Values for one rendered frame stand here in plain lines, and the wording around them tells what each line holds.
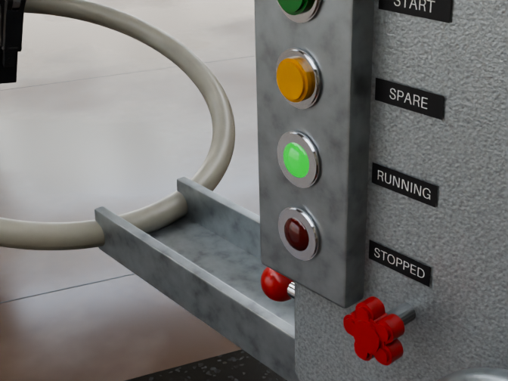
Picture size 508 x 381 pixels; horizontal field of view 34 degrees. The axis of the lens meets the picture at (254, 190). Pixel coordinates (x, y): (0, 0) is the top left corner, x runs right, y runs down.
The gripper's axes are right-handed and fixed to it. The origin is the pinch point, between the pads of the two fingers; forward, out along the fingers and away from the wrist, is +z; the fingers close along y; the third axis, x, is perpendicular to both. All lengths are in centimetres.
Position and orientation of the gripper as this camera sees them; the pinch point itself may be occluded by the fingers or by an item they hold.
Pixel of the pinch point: (2, 54)
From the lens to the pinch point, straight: 130.9
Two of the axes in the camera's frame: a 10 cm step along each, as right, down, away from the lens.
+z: -2.3, 7.2, 6.6
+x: 8.8, -1.3, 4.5
